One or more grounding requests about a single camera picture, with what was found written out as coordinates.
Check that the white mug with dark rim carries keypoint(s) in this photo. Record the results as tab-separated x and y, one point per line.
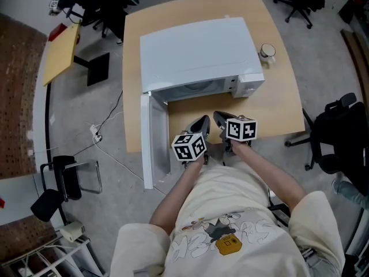
266	59

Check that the red box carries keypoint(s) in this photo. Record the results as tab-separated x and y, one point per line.
57	32

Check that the black power pack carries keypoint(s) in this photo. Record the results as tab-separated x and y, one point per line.
281	212

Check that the black folding chair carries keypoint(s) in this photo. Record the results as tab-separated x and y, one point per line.
67	177

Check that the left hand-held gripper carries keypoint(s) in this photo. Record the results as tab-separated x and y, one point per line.
187	149

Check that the person's left forearm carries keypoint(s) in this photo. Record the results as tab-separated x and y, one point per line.
176	200

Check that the white adapter box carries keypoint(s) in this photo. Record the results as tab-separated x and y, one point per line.
72	231

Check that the white power strip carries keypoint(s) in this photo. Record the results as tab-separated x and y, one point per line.
93	129

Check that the cream printed t-shirt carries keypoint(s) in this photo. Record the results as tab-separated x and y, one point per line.
230	195

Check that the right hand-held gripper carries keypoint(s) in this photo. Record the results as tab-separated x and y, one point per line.
240	128

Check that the person's right forearm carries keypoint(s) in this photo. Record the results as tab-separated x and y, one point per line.
268	175

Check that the white microwave door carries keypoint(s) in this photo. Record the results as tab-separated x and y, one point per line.
150	143

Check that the white shelf rack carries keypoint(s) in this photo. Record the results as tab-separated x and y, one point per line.
69	251

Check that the small wooden side table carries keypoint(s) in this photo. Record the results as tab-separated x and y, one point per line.
59	53

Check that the white microwave oven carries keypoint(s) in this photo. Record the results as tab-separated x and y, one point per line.
196	50

